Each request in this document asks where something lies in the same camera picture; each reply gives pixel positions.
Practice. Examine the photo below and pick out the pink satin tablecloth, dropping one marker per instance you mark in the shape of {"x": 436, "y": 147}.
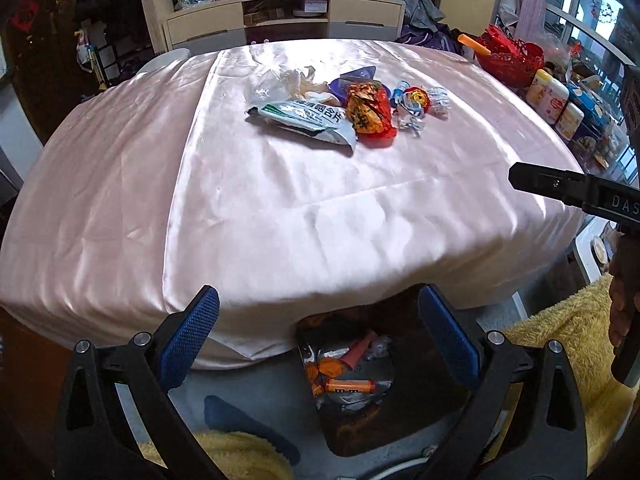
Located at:
{"x": 250, "y": 210}

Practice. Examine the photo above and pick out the purple cloth bag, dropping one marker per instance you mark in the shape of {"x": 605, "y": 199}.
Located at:
{"x": 425, "y": 37}

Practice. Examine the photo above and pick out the orange candy tube wrapper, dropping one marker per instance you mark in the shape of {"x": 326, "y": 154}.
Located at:
{"x": 350, "y": 386}

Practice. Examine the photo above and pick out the red stick wrapper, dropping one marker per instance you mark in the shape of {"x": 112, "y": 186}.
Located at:
{"x": 357, "y": 350}

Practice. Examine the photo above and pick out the blue slipper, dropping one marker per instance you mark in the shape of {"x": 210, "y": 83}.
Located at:
{"x": 240, "y": 420}

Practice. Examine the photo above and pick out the grey jacket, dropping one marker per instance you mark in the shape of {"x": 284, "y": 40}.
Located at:
{"x": 420, "y": 5}

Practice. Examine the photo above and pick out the dark wooden door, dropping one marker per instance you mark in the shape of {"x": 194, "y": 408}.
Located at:
{"x": 35, "y": 60}

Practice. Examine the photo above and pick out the beige grey tv cabinet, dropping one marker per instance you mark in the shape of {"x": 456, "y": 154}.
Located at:
{"x": 210, "y": 20}

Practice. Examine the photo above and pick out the clear crinkled wrapper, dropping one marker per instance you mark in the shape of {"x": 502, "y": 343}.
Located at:
{"x": 439, "y": 101}

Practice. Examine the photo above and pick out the small white yellow-lid bottle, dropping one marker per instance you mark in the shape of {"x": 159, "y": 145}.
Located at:
{"x": 570, "y": 121}

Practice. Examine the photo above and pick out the large white yellow-lid bottle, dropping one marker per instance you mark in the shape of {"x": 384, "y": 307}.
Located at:
{"x": 546, "y": 96}

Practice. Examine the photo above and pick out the red plastic basket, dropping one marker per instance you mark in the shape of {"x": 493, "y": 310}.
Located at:
{"x": 505, "y": 62}

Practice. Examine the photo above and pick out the clear plastic bag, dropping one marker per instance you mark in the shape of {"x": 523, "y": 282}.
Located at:
{"x": 292, "y": 85}

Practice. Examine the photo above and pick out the dark brown trash bin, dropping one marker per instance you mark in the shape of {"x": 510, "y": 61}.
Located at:
{"x": 425, "y": 402}

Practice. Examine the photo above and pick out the red door poster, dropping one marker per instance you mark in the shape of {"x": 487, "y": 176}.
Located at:
{"x": 26, "y": 17}

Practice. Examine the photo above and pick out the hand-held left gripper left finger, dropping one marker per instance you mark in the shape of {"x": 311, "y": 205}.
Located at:
{"x": 192, "y": 335}

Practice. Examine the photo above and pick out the white flat box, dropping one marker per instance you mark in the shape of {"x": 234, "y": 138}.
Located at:
{"x": 315, "y": 7}

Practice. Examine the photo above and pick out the orange plastic stick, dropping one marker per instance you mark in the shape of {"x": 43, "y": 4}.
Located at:
{"x": 474, "y": 44}

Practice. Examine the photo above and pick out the green white snack packet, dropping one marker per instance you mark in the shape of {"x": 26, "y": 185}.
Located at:
{"x": 300, "y": 120}

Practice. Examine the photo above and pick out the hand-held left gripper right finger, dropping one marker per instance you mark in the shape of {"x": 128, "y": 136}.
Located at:
{"x": 447, "y": 332}

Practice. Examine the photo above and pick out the silver foil wrapper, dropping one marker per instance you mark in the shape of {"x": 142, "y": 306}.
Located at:
{"x": 411, "y": 122}

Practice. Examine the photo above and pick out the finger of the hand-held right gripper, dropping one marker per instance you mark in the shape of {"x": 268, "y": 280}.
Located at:
{"x": 545, "y": 182}

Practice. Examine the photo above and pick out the person's right hand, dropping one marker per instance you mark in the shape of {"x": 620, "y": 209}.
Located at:
{"x": 620, "y": 305}

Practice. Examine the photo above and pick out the blue cardboard box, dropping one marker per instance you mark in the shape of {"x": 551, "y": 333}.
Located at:
{"x": 592, "y": 107}

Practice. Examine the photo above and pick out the yellow fleece clothing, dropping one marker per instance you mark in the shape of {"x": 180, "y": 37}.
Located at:
{"x": 560, "y": 340}

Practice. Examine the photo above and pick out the red yellow round wrapper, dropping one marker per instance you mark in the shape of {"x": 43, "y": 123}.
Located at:
{"x": 416, "y": 98}

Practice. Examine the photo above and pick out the black shelf rack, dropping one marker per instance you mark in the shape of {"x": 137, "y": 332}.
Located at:
{"x": 112, "y": 57}

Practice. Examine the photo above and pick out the orange red snack wrapper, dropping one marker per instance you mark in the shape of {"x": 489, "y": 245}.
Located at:
{"x": 367, "y": 115}

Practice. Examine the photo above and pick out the purple plastic dish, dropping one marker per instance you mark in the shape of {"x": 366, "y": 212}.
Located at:
{"x": 358, "y": 76}

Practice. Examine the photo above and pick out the white round stool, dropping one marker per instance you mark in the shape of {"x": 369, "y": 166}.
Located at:
{"x": 162, "y": 62}

